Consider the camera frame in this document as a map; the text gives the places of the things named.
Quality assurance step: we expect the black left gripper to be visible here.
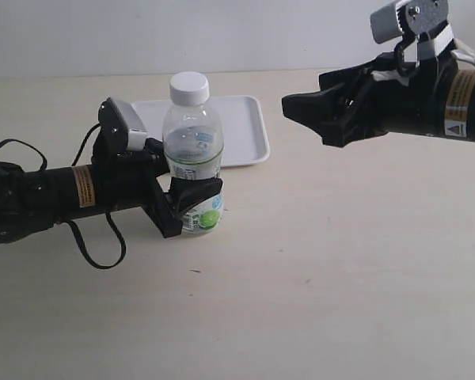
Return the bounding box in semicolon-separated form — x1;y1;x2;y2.
91;131;223;238

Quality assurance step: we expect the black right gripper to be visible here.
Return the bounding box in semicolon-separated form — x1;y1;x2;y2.
281;52;447;147

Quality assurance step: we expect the clear plastic drink bottle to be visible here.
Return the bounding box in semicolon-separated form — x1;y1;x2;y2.
161;98;225;237

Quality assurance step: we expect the white bottle cap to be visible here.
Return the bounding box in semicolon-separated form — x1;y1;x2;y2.
169;71;210;107

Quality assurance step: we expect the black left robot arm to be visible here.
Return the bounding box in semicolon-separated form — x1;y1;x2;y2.
0;135;223;244

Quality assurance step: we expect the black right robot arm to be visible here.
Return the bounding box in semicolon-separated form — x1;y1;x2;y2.
281;52;475;148

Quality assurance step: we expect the white plastic tray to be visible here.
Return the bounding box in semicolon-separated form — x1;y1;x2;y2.
132;95;270;169

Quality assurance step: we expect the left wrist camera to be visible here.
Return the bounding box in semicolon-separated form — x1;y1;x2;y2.
98;97;148;154

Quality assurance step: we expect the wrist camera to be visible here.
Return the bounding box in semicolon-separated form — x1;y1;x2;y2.
370;0;454;61
98;97;148;154

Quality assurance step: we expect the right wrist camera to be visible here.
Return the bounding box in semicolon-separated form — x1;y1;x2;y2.
370;0;454;61

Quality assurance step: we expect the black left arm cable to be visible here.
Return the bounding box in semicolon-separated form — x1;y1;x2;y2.
0;122;127;271

